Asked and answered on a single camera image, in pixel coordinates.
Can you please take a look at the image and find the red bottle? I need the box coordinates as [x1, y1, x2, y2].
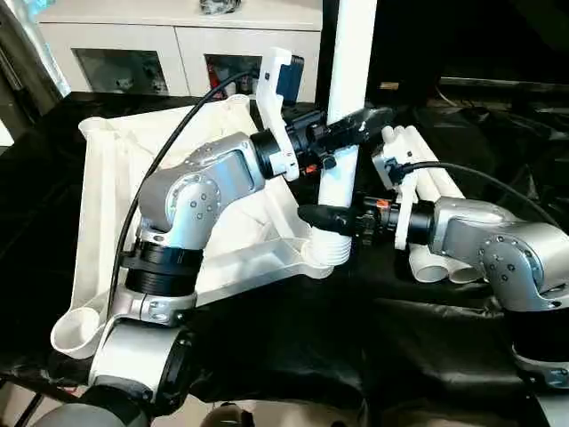
[210, 60, 225, 93]

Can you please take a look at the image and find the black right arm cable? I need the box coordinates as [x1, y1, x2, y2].
[391, 162, 569, 234]

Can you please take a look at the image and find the grey horizontal rail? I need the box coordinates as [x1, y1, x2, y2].
[436, 77, 569, 92]

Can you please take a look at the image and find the black work mat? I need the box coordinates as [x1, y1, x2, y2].
[0, 89, 569, 419]

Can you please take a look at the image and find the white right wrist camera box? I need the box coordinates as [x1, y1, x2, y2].
[372, 145, 429, 252]

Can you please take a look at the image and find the white plastic table leg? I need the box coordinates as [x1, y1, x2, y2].
[407, 126, 468, 204]
[394, 125, 486, 286]
[381, 126, 451, 285]
[306, 0, 380, 264]

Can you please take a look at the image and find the white cabinet with glass doors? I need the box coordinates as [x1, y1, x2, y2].
[36, 0, 324, 101]

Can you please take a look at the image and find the white plastic table top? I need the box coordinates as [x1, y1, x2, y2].
[50, 93, 336, 360]

